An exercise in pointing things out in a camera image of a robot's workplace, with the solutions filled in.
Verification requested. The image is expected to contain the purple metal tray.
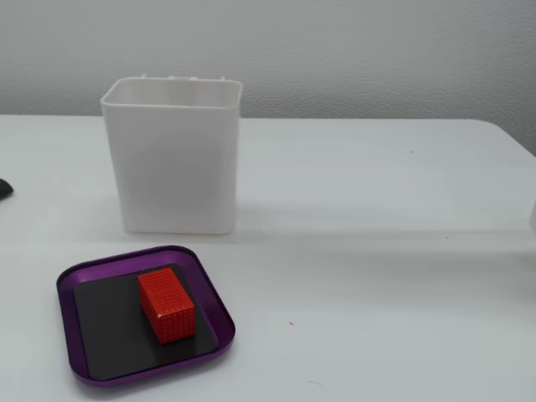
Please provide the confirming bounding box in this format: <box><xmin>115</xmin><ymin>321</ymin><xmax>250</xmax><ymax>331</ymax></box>
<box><xmin>55</xmin><ymin>245</ymin><xmax>236</xmax><ymax>389</ymax></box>

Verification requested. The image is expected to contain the white plastic pen holder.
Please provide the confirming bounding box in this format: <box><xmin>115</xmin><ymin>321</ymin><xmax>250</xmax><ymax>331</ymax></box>
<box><xmin>100</xmin><ymin>74</ymin><xmax>244</xmax><ymax>235</ymax></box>

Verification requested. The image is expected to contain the red studded block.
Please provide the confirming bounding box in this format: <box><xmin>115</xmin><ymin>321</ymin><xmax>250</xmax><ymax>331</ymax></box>
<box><xmin>137</xmin><ymin>268</ymin><xmax>197</xmax><ymax>346</ymax></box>

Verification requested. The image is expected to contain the black rectangular mat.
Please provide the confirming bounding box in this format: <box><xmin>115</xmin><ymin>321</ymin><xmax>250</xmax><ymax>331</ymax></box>
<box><xmin>73</xmin><ymin>263</ymin><xmax>219</xmax><ymax>382</ymax></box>

